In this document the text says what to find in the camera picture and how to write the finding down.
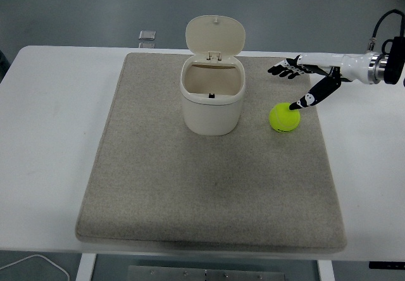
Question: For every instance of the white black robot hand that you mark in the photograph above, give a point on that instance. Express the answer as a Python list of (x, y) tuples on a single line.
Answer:
[(329, 60)]

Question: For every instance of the yellow-green tennis ball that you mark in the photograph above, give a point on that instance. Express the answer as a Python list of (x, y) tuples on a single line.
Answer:
[(282, 121)]

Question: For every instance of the cream bin with hinged lid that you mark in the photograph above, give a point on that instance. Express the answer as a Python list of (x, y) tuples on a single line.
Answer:
[(210, 116)]

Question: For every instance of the beige fabric mat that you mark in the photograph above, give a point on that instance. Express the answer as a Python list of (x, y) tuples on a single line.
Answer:
[(205, 183)]

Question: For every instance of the square metal floor plate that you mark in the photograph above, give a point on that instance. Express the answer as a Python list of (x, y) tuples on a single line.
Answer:
[(147, 34), (146, 45)]

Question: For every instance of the white table leg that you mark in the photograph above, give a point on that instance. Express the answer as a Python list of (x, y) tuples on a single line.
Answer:
[(326, 271), (85, 268)]

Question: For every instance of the black table control panel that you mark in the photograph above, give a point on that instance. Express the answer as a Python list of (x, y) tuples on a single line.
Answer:
[(386, 265)]

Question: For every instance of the grey metal plate with screws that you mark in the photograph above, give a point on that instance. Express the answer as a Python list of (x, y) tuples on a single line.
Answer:
[(177, 274)]

